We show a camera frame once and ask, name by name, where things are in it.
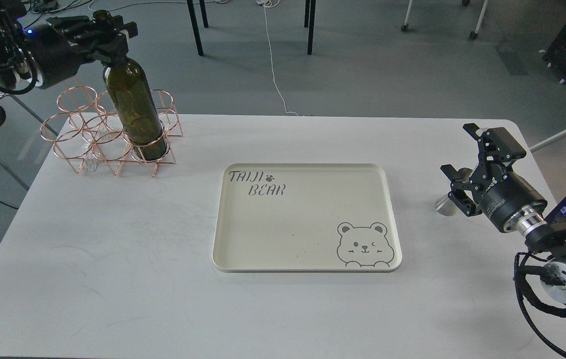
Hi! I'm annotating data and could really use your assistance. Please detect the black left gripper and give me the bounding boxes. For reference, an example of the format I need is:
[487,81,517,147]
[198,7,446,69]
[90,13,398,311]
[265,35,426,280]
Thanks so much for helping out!
[24,15,138,89]

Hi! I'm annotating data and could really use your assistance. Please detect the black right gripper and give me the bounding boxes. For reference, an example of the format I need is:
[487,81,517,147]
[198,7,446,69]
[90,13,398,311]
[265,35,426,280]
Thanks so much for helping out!
[440,123,548,233]

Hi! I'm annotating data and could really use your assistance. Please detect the steel double jigger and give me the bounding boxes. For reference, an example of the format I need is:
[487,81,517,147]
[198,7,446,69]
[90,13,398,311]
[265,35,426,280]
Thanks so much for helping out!
[434,168,473,216]

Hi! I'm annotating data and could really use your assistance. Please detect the dark green wine bottle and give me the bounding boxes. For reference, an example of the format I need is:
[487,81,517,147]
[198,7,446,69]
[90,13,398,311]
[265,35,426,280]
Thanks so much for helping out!
[93,10,168,162]

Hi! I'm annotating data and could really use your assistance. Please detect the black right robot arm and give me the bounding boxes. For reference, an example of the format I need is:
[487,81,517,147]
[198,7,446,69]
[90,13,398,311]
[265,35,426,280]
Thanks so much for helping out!
[441,123,566,358]

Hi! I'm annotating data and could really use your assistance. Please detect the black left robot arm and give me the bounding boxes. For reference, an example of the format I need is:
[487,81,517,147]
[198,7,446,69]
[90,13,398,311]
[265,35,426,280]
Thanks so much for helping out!
[0,0,138,127]

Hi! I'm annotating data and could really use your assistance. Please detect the black table legs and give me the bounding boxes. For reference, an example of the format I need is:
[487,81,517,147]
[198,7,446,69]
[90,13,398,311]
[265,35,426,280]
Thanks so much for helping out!
[186,0,317,57]

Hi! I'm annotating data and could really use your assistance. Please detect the white rolling chair base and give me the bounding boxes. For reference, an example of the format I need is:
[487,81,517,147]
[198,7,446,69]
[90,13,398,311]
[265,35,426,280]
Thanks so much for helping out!
[399,0,491,41]

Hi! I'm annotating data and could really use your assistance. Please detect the cream bear serving tray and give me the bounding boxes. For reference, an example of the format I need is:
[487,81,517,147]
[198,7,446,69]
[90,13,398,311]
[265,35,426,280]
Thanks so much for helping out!
[212,163,403,272]

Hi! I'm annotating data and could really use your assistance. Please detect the black floor cables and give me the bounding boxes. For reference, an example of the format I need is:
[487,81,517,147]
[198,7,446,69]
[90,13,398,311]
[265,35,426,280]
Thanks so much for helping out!
[13,0,94,18]

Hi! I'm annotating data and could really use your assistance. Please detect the rose gold wire bottle rack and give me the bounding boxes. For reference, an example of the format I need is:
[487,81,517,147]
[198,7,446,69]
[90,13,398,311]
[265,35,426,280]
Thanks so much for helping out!
[40,79,183,177]

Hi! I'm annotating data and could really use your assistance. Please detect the white floor cable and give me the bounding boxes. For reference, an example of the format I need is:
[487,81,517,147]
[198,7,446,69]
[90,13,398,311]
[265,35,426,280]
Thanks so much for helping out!
[255,0,299,117]

